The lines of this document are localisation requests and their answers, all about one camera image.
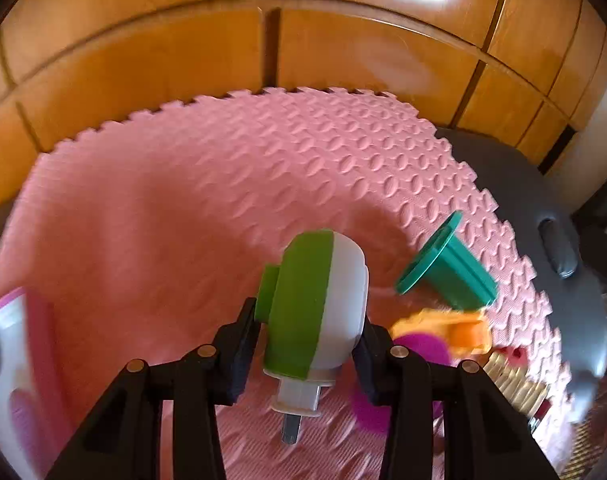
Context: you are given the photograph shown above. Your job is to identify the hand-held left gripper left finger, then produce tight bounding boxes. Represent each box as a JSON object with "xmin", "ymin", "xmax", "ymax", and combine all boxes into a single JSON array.
[{"xmin": 42, "ymin": 297, "xmax": 258, "ymax": 480}]

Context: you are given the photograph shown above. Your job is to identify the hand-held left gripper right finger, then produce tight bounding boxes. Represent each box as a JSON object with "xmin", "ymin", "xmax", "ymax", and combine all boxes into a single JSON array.
[{"xmin": 352, "ymin": 319, "xmax": 561, "ymax": 480}]

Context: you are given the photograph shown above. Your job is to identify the green and white plastic device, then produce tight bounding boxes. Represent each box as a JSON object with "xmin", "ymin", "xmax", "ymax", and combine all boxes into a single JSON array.
[{"xmin": 255, "ymin": 230, "xmax": 369, "ymax": 447}]

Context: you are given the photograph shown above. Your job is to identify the pink cardboard box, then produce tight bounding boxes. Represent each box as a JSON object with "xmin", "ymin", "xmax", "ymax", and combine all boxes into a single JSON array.
[{"xmin": 0, "ymin": 287, "xmax": 59, "ymax": 480}]

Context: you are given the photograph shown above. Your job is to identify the magenta hat-shaped plastic piece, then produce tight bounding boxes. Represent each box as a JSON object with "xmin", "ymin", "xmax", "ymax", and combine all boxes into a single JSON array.
[{"xmin": 351, "ymin": 330, "xmax": 451, "ymax": 436}]

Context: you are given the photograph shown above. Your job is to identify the orange linked toy cubes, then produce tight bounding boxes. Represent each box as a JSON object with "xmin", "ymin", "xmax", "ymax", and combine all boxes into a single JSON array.
[{"xmin": 389, "ymin": 308, "xmax": 493, "ymax": 361}]

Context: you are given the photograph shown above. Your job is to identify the teal plastic funnel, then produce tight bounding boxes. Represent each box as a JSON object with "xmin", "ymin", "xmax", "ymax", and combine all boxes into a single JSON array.
[{"xmin": 394, "ymin": 211, "xmax": 499, "ymax": 311}]

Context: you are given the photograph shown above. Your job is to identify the gold ribbed object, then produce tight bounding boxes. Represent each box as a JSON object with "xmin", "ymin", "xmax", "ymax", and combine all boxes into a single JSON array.
[{"xmin": 483, "ymin": 352, "xmax": 549, "ymax": 421}]

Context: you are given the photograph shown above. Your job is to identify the pink foam puzzle mat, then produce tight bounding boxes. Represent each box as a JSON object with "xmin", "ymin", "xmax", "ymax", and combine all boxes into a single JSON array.
[{"xmin": 0, "ymin": 86, "xmax": 591, "ymax": 480}]

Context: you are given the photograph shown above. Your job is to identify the wooden panelled wardrobe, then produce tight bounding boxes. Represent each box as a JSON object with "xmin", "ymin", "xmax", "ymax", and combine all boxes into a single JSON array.
[{"xmin": 0, "ymin": 0, "xmax": 607, "ymax": 211}]

